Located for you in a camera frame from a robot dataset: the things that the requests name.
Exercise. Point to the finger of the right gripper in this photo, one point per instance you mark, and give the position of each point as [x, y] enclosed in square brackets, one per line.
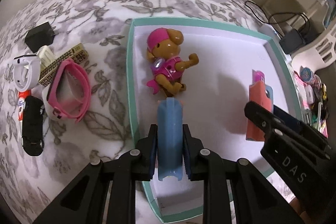
[298, 136]
[284, 116]

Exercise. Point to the floral grey white blanket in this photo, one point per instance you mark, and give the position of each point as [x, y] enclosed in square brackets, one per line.
[29, 184]

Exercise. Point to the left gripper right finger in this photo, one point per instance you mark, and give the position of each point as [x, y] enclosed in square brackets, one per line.
[234, 191]

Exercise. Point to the cream wooden shelf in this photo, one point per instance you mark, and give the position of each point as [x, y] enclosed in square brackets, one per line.
[315, 10]

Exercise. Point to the person's right hand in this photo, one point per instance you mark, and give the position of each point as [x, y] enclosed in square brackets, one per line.
[295, 204]

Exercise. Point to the white power bank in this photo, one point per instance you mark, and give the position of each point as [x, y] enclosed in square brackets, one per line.
[273, 32]

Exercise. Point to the cream hair claw clip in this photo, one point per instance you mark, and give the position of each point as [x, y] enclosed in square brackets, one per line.
[46, 56]

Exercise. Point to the purple stick package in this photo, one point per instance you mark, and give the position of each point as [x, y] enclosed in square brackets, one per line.
[258, 77]

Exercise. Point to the white smartwatch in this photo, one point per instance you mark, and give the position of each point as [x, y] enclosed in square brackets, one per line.
[26, 72]

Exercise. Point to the black toy car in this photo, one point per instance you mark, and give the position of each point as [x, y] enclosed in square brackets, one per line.
[32, 126]

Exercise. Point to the teal white box lid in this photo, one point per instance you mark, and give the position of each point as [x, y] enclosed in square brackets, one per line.
[217, 88]

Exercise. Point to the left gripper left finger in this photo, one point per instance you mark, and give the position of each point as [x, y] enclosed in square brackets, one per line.
[106, 186]

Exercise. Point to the white plastic basket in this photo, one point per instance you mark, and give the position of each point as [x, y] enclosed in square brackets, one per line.
[318, 54]

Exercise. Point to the black charger brick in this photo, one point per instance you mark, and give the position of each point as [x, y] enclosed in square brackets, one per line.
[291, 42]

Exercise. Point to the colourful toy clutter pile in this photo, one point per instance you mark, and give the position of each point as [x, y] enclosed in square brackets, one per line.
[313, 95]

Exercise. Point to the black power adapter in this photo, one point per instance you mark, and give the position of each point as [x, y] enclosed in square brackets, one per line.
[41, 35]

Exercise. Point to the pink brown dog toy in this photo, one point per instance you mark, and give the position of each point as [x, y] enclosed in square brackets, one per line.
[167, 67]

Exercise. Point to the red white glue bottle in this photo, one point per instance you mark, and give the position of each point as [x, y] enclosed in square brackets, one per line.
[21, 103]

